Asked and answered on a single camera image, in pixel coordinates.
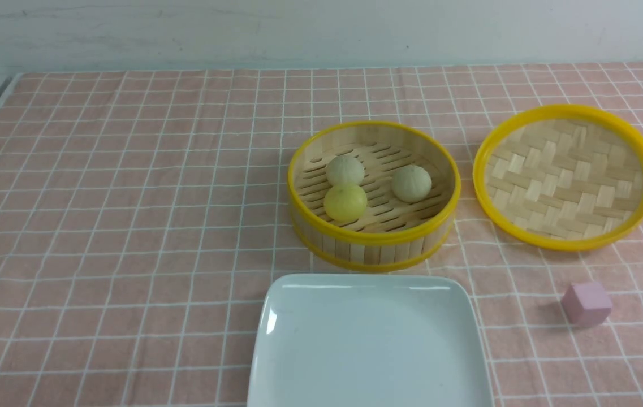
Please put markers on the yellow steamed bun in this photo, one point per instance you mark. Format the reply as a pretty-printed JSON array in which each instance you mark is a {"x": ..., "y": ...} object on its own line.
[{"x": 345, "y": 202}]

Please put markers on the white steamed bun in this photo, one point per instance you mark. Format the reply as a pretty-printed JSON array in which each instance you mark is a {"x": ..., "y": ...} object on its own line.
[{"x": 345, "y": 169}]

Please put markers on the beige steamed bun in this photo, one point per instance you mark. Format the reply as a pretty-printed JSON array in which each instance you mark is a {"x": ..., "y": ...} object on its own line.
[{"x": 411, "y": 184}]

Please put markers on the white square plate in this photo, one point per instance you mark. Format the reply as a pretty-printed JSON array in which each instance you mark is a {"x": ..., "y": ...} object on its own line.
[{"x": 368, "y": 340}]

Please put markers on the yellow rimmed bamboo steamer basket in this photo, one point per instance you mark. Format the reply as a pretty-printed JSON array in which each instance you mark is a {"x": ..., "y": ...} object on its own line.
[{"x": 391, "y": 234}]

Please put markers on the pink checkered tablecloth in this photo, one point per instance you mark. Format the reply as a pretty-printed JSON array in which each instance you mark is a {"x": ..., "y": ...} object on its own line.
[{"x": 143, "y": 216}]

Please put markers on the yellow rimmed woven steamer lid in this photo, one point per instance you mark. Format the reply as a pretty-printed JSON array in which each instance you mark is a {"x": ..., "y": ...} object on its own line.
[{"x": 563, "y": 177}]

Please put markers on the pink cube block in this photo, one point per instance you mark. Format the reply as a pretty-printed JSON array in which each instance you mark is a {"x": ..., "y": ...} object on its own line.
[{"x": 586, "y": 304}]

